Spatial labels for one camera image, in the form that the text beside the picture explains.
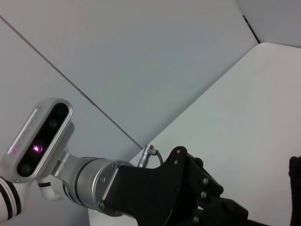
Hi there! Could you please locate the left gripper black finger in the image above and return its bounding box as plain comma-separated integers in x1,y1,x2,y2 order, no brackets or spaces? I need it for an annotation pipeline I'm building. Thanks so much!
188,155,224,208
194,197,250,226

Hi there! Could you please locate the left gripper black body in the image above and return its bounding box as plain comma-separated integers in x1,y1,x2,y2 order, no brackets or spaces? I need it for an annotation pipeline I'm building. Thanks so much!
103,145,214,226

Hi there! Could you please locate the black bag with brown handles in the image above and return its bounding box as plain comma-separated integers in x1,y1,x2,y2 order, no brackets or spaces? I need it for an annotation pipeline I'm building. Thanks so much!
288,156,301,226

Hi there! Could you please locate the left gripper grey cable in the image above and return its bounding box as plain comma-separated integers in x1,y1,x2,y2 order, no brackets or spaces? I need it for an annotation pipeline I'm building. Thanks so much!
137,143,165,169

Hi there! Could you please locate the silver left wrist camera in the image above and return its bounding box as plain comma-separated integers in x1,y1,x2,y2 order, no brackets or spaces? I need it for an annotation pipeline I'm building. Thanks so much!
0,97,74,185

